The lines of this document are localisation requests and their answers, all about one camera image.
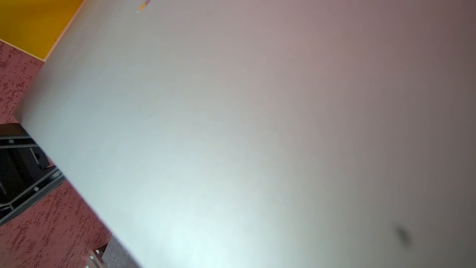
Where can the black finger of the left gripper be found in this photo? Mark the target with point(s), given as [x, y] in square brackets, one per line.
[27, 175]

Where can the silver laptop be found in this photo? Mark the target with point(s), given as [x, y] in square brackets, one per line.
[269, 133]

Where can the yellow shelf with pink board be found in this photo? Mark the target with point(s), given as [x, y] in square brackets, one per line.
[36, 26]

